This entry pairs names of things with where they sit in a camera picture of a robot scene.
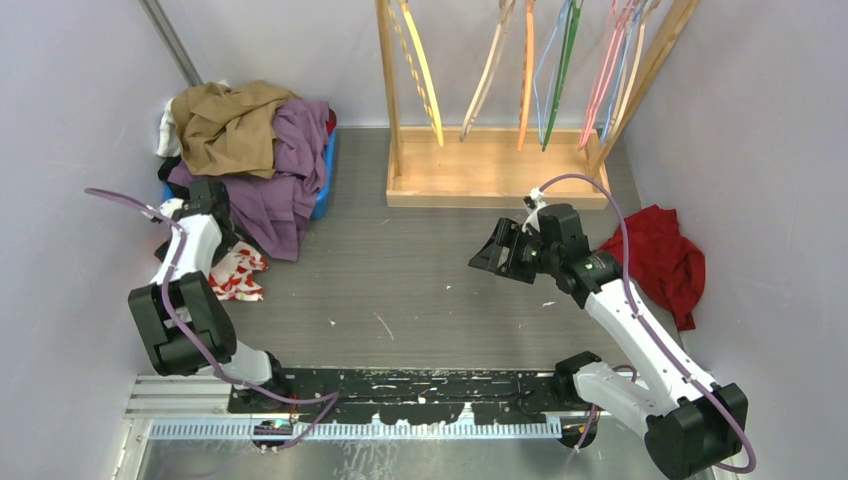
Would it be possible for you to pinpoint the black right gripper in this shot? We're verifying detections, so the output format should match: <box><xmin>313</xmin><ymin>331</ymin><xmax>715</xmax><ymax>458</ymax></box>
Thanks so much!
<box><xmin>469</xmin><ymin>218</ymin><xmax>560</xmax><ymax>285</ymax></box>

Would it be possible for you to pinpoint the red poppy print skirt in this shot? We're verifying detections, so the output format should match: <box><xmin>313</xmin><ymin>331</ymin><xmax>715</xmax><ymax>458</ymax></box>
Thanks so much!
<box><xmin>208</xmin><ymin>241</ymin><xmax>269</xmax><ymax>302</ymax></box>

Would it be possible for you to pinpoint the yellow hanger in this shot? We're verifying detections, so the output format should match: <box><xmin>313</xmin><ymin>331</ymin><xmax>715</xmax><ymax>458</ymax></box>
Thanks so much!
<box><xmin>398</xmin><ymin>0</ymin><xmax>444</xmax><ymax>147</ymax></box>

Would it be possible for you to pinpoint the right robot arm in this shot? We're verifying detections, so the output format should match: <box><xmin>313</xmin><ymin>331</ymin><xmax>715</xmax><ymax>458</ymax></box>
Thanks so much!
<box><xmin>468</xmin><ymin>204</ymin><xmax>748</xmax><ymax>479</ymax></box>

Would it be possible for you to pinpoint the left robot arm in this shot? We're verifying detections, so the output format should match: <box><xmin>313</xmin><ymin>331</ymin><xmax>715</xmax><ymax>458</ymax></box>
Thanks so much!
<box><xmin>128</xmin><ymin>179</ymin><xmax>292</xmax><ymax>413</ymax></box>

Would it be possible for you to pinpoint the wooden hanger rack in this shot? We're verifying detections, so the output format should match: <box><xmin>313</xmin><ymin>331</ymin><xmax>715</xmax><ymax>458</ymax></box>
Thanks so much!
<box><xmin>376</xmin><ymin>0</ymin><xmax>698</xmax><ymax>210</ymax></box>

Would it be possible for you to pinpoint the orange hanger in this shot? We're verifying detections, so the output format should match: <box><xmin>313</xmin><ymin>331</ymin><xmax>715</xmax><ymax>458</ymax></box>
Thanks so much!
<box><xmin>516</xmin><ymin>0</ymin><xmax>535</xmax><ymax>152</ymax></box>

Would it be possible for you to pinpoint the beige wooden hanger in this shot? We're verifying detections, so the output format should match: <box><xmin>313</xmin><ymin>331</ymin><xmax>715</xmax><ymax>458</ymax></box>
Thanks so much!
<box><xmin>601</xmin><ymin>0</ymin><xmax>661</xmax><ymax>146</ymax></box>

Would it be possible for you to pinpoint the wavy wooden hanger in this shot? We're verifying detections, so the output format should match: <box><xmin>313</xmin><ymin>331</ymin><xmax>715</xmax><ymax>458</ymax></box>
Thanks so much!
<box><xmin>387</xmin><ymin>1</ymin><xmax>427</xmax><ymax>108</ymax></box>

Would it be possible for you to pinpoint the light wooden hanger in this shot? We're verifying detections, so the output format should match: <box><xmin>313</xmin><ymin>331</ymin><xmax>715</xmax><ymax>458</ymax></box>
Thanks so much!
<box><xmin>459</xmin><ymin>0</ymin><xmax>516</xmax><ymax>142</ymax></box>

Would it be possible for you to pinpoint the green hanger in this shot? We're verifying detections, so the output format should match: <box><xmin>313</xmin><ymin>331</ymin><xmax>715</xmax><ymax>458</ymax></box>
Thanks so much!
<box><xmin>541</xmin><ymin>1</ymin><xmax>583</xmax><ymax>152</ymax></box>

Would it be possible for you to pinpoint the white garment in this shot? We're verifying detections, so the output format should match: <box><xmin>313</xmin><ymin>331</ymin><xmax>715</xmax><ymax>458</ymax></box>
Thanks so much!
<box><xmin>156</xmin><ymin>99</ymin><xmax>182</xmax><ymax>158</ymax></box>

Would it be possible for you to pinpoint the tan garment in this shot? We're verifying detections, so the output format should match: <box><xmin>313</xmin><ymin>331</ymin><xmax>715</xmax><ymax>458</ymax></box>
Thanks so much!
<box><xmin>171</xmin><ymin>81</ymin><xmax>298</xmax><ymax>179</ymax></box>

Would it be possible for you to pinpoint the purple garment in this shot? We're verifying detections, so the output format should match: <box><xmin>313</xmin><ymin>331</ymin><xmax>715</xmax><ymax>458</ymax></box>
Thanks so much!
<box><xmin>160</xmin><ymin>93</ymin><xmax>335</xmax><ymax>261</ymax></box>

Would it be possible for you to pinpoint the blue plastic basket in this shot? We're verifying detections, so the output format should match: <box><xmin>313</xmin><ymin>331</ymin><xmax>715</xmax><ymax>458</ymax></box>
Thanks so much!
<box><xmin>158</xmin><ymin>127</ymin><xmax>331</xmax><ymax>229</ymax></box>

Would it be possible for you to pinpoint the red garment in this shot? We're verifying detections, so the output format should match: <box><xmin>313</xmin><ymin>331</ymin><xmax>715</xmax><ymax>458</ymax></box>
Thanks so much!
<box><xmin>625</xmin><ymin>205</ymin><xmax>706</xmax><ymax>331</ymax></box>

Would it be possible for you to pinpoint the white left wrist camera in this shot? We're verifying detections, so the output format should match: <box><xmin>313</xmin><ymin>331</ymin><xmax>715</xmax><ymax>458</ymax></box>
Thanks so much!
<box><xmin>157</xmin><ymin>197</ymin><xmax>185</xmax><ymax>221</ymax></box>

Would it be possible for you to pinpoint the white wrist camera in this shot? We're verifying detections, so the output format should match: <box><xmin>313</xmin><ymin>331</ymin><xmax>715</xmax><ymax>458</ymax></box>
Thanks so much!
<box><xmin>522</xmin><ymin>187</ymin><xmax>547</xmax><ymax>233</ymax></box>
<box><xmin>157</xmin><ymin>197</ymin><xmax>185</xmax><ymax>221</ymax></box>

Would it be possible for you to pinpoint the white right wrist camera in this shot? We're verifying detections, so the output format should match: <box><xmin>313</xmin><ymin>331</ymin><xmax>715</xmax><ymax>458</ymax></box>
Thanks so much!
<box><xmin>522</xmin><ymin>187</ymin><xmax>547</xmax><ymax>233</ymax></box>

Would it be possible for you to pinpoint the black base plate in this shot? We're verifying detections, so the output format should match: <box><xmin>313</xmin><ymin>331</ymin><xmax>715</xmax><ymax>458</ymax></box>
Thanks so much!
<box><xmin>227</xmin><ymin>368</ymin><xmax>591</xmax><ymax>426</ymax></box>

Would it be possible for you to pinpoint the light blue wire hanger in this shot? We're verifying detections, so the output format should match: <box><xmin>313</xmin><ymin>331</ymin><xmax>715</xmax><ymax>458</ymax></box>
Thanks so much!
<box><xmin>532</xmin><ymin>1</ymin><xmax>573</xmax><ymax>146</ymax></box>

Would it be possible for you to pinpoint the aluminium rail frame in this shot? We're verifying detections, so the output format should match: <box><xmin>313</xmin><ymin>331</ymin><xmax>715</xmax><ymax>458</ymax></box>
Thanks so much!
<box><xmin>113</xmin><ymin>375</ymin><xmax>661</xmax><ymax>479</ymax></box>

